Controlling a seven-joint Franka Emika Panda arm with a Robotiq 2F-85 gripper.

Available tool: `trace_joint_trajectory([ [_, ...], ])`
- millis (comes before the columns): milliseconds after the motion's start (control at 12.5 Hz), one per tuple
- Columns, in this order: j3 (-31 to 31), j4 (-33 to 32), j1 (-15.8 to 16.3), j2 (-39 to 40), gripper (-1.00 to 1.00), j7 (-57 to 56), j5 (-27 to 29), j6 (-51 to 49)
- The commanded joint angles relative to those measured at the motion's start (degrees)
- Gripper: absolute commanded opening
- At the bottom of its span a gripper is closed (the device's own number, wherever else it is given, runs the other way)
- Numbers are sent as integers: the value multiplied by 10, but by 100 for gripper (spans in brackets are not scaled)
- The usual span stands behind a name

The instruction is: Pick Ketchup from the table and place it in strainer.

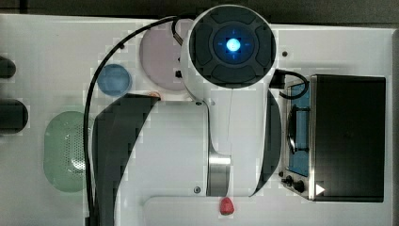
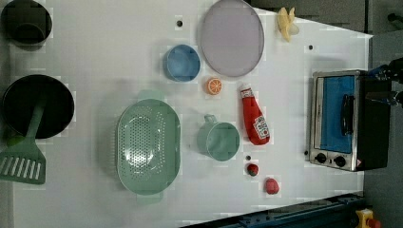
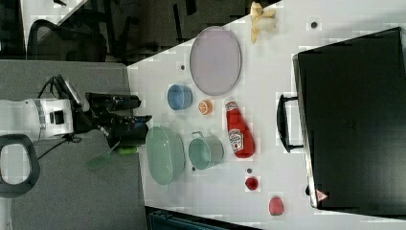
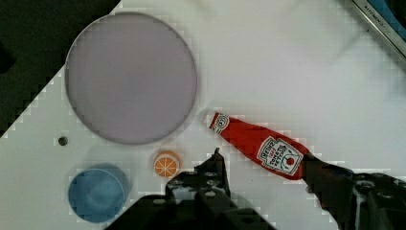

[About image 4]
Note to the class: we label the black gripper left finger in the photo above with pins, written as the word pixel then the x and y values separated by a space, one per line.
pixel 209 175

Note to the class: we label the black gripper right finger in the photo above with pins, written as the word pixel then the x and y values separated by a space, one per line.
pixel 357 201

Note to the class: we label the red ketchup bottle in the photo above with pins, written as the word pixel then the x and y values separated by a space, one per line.
pixel 269 149

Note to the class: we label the orange slice toy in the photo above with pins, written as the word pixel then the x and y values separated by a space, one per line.
pixel 167 163

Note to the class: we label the blue round cup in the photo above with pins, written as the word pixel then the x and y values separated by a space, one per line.
pixel 98 194

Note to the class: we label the round grey plate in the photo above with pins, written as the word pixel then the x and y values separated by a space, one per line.
pixel 131 78

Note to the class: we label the silver toaster oven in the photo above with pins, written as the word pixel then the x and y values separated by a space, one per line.
pixel 386 17

